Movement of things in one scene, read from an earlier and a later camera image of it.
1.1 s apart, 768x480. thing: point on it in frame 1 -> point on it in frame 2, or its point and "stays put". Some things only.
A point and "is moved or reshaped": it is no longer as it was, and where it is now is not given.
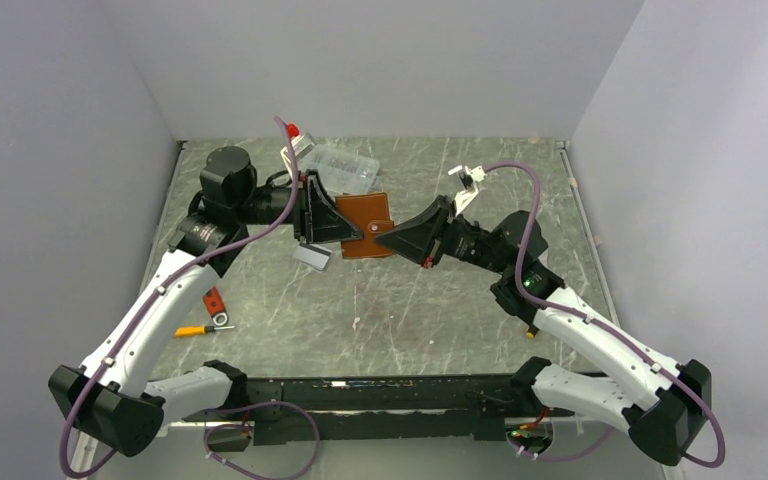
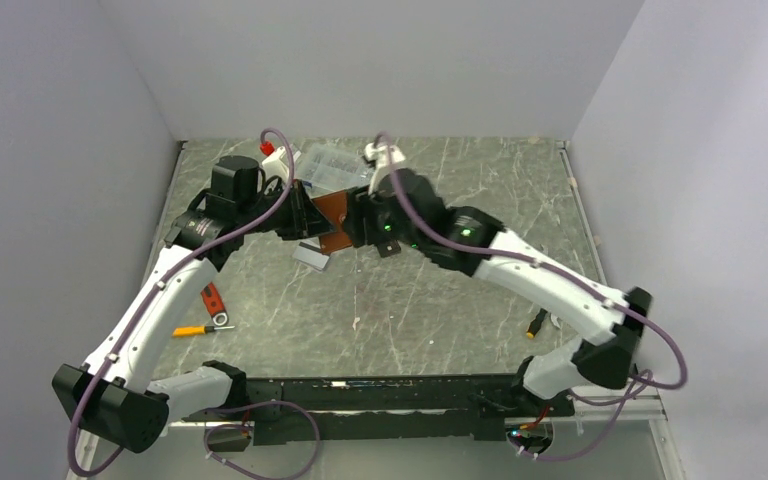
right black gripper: (424, 237) -> (360, 217)
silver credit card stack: (315, 256) stays put
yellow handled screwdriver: (197, 330) stays put
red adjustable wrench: (215, 306) stays put
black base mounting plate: (378, 411) stays put
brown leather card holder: (369, 213) is moved or reshaped
